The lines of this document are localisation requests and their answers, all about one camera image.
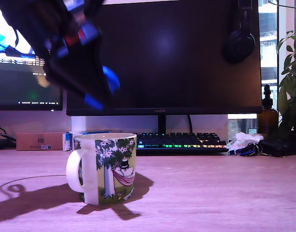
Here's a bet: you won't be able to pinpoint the bright blue coffee capsule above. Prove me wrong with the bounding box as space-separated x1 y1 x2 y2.
84 65 121 110

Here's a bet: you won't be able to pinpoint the brown cardboard box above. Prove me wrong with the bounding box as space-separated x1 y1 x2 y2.
16 132 64 151

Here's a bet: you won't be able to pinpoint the green houseplant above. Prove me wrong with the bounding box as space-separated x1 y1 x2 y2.
276 30 296 140

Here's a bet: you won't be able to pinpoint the amber glass pump bottle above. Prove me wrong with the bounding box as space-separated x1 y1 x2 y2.
257 84 279 135

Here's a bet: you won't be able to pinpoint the black monitor with lit screen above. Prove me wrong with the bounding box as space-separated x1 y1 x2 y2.
0 0 63 112

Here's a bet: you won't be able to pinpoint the white upright post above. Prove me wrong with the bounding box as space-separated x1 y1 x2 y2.
70 116 87 133

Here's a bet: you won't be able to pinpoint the black window frame bar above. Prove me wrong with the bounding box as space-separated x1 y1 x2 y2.
276 0 281 87

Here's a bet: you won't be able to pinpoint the small white and blue box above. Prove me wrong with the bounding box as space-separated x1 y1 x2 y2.
62 132 74 152
70 130 112 136

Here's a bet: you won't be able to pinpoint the crumpled white tissue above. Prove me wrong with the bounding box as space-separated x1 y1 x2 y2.
226 132 265 149

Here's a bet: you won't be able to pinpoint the large black dark monitor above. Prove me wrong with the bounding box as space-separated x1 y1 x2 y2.
66 0 263 135

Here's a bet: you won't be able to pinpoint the keyring with blue strap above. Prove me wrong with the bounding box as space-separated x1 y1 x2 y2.
227 142 264 157

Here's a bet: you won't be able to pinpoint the black keyboard with rainbow backlight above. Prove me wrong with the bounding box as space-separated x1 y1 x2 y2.
135 131 229 156

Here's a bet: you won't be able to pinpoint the black headphones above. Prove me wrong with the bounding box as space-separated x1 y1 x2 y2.
222 0 256 65

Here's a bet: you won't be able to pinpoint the white mug with cartoon print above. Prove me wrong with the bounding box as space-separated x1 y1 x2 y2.
65 132 138 206

